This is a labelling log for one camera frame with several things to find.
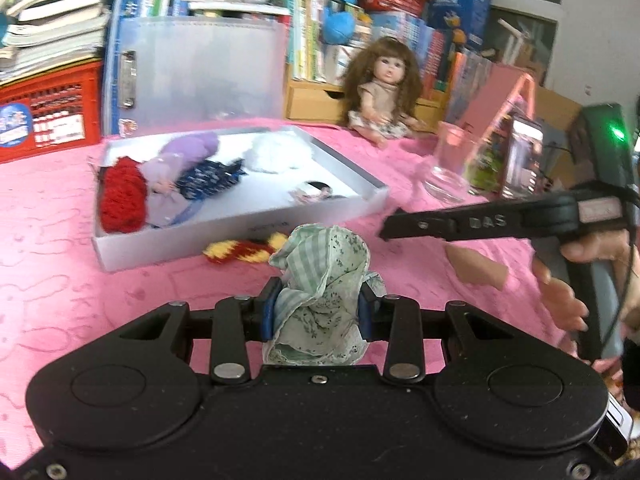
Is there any blue plush toy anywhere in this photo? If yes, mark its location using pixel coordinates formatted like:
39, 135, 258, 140
322, 7, 358, 46

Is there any red knitted cloth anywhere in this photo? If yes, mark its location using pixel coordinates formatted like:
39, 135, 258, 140
97, 156, 149, 234

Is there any row of colourful books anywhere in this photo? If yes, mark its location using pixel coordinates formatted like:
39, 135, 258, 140
287, 0, 373, 86
372, 12, 481, 93

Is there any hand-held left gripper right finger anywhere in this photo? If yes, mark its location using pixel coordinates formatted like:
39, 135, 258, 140
357, 280, 506, 383

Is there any yellow red striped knit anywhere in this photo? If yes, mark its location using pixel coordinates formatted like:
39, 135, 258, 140
202, 231, 290, 265

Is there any stack of worn books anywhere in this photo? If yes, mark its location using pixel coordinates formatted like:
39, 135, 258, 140
0, 0, 113, 83

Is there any pink printed blanket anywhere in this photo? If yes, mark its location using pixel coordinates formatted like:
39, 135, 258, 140
0, 120, 626, 411

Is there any translucent clipboard folder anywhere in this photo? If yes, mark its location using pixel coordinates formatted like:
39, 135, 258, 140
101, 15, 291, 137

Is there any person's right hand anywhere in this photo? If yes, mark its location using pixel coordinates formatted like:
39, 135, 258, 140
531, 230, 633, 336

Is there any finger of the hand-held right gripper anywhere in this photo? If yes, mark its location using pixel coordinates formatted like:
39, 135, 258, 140
377, 206, 461, 242

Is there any flesh-coloured piece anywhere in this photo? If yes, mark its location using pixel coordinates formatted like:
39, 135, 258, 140
447, 244, 508, 288

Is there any colourful picture card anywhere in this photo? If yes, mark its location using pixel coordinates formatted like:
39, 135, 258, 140
467, 127, 507, 193

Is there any blue printed carton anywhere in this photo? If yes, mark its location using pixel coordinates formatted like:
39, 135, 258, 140
427, 0, 493, 51

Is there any pink house-shaped package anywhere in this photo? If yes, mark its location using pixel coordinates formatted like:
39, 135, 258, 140
450, 65, 543, 196

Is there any clear glass cup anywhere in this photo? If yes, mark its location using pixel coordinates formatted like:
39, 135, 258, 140
424, 121, 483, 206

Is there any purple cloth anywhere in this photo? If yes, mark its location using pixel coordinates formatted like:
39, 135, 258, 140
141, 132, 220, 227

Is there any red plastic crate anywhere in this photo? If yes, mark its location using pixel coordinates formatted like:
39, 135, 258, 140
0, 57, 103, 163

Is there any white cardboard box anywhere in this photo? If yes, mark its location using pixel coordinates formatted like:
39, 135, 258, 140
92, 126, 390, 272

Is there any brown-haired baby doll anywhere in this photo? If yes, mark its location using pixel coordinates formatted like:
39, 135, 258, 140
340, 36, 430, 150

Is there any blue patterned cloth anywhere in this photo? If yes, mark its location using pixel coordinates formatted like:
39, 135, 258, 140
176, 158, 247, 206

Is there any white fluffy cloth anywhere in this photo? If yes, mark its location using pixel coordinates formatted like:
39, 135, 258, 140
244, 137, 307, 173

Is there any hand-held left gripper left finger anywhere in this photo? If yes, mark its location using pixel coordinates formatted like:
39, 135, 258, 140
120, 276, 281, 386

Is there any green patterned cloth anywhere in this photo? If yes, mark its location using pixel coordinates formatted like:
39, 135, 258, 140
262, 223, 387, 367

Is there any smartphone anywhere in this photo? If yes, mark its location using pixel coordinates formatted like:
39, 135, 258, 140
501, 116, 545, 200

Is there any brown cardboard box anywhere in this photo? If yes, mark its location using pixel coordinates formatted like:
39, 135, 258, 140
530, 85, 586, 133

